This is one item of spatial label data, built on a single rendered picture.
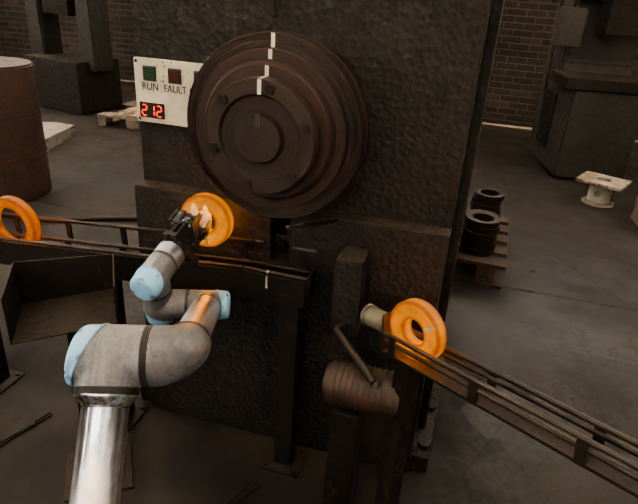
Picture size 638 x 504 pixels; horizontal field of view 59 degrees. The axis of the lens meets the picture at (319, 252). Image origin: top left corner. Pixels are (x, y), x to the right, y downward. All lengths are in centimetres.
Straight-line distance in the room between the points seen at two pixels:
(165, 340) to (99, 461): 23
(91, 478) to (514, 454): 153
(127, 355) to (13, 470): 113
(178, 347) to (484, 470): 133
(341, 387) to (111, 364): 66
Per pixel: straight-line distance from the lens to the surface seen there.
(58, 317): 170
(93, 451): 111
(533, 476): 217
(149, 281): 139
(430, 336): 137
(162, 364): 108
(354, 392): 152
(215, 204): 161
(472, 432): 225
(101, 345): 110
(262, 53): 142
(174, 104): 172
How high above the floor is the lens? 146
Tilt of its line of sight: 25 degrees down
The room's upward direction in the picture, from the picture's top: 4 degrees clockwise
